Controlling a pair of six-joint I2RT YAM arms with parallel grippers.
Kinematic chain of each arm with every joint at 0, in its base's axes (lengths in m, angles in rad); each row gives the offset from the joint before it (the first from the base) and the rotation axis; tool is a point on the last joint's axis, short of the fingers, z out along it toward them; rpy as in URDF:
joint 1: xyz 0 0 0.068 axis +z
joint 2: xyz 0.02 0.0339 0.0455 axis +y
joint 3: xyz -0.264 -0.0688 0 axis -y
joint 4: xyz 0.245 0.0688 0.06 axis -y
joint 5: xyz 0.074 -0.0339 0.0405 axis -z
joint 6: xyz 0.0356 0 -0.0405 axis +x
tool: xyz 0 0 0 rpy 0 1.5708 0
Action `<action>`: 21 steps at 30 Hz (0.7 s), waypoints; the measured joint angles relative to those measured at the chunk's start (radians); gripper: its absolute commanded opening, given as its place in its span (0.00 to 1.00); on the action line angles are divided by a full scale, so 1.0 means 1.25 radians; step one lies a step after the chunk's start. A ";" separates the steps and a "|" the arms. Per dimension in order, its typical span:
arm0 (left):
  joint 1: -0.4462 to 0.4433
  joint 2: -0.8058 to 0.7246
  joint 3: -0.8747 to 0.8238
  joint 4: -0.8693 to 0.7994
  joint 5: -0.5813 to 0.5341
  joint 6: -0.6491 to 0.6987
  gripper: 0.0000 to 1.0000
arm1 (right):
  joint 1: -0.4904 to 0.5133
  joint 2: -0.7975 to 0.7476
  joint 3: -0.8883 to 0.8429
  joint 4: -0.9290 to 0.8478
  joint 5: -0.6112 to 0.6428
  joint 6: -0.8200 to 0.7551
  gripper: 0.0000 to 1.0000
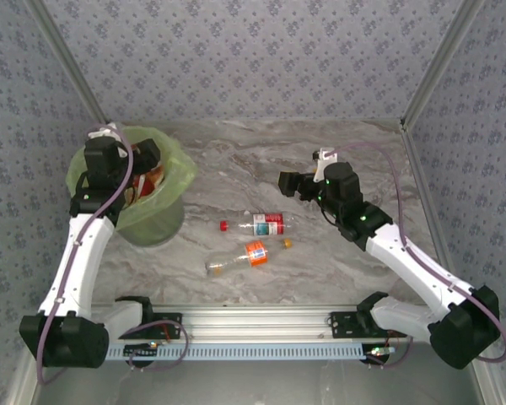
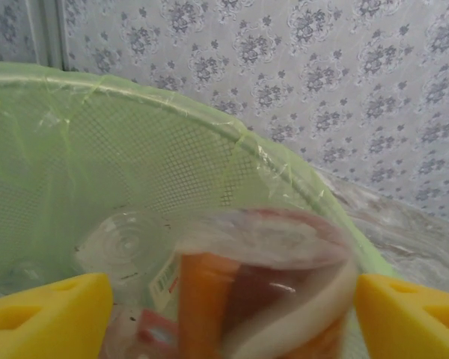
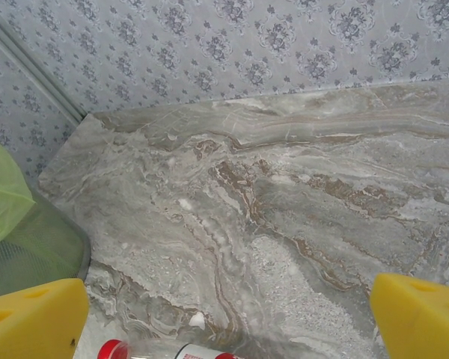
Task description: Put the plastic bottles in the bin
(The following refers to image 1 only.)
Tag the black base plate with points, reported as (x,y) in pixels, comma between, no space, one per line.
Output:
(341,322)
(173,322)

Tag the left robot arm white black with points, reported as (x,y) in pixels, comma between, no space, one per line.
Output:
(80,253)

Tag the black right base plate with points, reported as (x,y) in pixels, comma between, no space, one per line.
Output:
(341,322)

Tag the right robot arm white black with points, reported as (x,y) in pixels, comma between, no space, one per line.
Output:
(409,261)

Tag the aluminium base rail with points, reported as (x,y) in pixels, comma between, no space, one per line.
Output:
(257,322)

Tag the small circuit board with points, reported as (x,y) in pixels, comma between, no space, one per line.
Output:
(379,351)
(135,350)

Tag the red yellow juice carton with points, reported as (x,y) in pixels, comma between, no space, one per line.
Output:
(138,192)

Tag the aluminium side rail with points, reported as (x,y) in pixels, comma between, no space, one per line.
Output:
(417,169)

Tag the clear bottle orange label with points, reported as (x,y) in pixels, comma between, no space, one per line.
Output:
(256,253)

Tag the aluminium frame post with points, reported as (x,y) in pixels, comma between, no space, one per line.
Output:
(440,63)
(69,63)

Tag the clear bottle red label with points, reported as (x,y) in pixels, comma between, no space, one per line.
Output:
(269,223)

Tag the bin with green bag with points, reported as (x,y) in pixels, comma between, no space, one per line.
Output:
(173,169)

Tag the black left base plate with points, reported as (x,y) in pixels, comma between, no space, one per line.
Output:
(173,322)

